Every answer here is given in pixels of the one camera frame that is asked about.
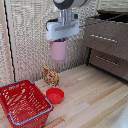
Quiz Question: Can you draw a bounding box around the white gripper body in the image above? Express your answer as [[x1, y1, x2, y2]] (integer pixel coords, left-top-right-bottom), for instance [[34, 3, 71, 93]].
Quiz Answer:
[[45, 19, 81, 42]]

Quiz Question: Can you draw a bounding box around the pink mug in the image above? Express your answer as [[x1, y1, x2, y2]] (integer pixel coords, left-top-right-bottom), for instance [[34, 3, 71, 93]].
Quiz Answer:
[[49, 39, 69, 63]]

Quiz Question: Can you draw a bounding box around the red basket with blue rim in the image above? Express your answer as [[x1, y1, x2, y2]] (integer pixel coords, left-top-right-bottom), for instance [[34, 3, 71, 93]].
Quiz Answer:
[[0, 78, 54, 128]]

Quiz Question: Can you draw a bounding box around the yellow red snack box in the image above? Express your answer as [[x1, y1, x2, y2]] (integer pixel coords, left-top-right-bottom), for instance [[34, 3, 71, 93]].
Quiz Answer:
[[41, 65, 61, 88]]

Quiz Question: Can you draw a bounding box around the brown wooden drawer cabinet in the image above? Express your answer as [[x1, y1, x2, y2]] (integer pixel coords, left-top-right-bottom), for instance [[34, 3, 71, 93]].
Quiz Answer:
[[81, 9, 128, 82]]

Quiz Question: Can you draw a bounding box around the red plastic bowl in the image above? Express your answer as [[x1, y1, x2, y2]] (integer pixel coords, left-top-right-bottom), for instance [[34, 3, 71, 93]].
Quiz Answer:
[[45, 87, 66, 105]]

